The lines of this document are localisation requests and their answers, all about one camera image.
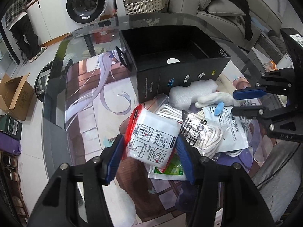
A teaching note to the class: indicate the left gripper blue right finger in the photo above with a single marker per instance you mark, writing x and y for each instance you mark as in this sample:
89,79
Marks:
187,158

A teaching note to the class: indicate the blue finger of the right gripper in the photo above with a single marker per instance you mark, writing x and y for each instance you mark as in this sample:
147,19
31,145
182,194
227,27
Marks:
249,93
250,111

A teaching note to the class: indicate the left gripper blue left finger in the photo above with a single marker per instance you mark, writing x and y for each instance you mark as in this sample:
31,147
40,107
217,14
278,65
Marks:
114,157

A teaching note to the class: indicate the white medicine sachet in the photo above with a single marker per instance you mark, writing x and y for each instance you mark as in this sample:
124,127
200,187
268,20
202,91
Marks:
234,137

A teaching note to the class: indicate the red white wipes packet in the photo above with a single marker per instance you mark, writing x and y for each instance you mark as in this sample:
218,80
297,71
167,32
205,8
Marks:
150,138

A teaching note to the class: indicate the green white sachet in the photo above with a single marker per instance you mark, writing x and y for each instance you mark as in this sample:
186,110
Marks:
173,171

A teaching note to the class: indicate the white foam wrap piece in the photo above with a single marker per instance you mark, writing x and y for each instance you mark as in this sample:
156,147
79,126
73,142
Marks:
182,97

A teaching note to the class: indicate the grey sofa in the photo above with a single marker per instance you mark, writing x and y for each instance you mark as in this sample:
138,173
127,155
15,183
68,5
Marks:
244,31

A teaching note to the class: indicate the grey cushion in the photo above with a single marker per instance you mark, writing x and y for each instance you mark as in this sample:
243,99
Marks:
224,8

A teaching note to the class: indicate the black cardboard box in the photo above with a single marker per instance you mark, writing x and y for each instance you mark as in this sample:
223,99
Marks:
162,57

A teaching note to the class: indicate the purple rolled mat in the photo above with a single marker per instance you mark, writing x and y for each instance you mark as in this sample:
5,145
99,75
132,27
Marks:
10,145

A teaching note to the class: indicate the dark green box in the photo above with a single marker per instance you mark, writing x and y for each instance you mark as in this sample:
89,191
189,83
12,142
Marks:
10,126

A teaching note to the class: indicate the black trash bag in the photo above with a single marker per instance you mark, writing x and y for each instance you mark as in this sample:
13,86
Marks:
42,81

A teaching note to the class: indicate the brown cardboard box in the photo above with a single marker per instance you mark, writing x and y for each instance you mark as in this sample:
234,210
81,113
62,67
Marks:
16,96

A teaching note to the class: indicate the small red box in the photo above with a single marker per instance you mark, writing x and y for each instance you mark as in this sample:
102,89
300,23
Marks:
103,37

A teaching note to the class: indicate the woven wicker basket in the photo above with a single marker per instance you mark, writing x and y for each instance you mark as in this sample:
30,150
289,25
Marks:
143,6

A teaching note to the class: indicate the white washing machine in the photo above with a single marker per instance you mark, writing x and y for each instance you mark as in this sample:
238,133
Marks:
79,13

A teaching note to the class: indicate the person in black trousers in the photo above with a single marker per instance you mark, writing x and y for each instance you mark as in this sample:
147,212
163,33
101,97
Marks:
18,23

